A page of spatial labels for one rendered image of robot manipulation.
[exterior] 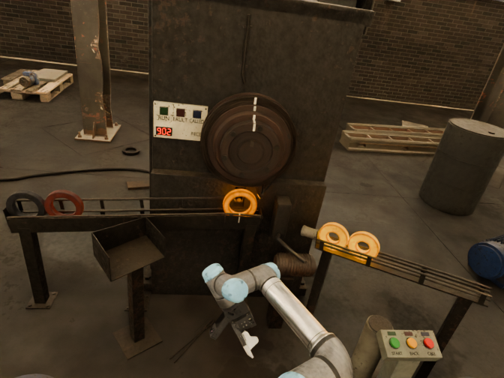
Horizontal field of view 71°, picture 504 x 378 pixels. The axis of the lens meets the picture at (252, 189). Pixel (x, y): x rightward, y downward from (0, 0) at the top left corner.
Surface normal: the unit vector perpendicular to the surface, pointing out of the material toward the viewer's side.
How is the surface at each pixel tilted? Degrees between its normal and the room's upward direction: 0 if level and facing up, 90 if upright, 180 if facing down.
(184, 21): 90
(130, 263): 5
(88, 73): 90
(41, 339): 0
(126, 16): 90
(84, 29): 90
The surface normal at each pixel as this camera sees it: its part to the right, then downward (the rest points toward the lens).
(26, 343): 0.13, -0.87
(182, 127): 0.09, 0.50
